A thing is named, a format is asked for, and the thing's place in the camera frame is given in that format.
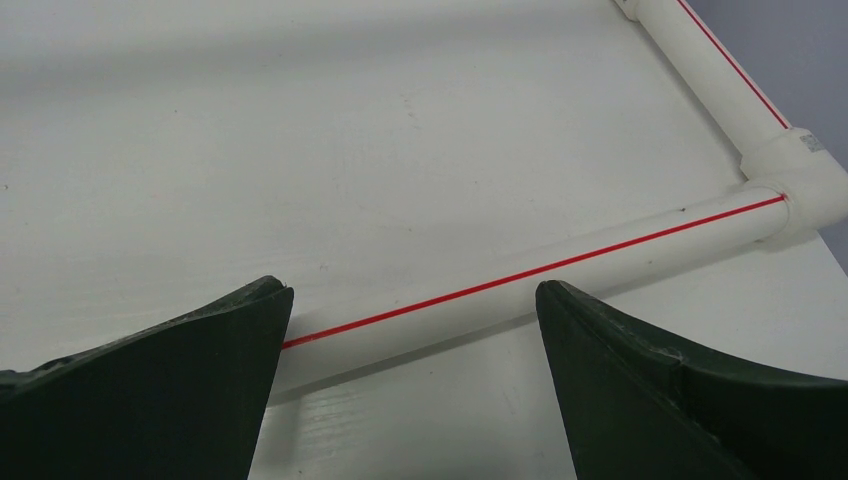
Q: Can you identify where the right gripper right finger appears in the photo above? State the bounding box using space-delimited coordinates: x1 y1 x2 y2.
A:
535 281 847 479

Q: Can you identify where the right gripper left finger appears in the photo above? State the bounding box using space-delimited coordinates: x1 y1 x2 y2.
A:
1 276 294 479

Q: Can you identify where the white PVC pipe frame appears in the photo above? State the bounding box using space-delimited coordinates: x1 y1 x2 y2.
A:
274 1 847 393

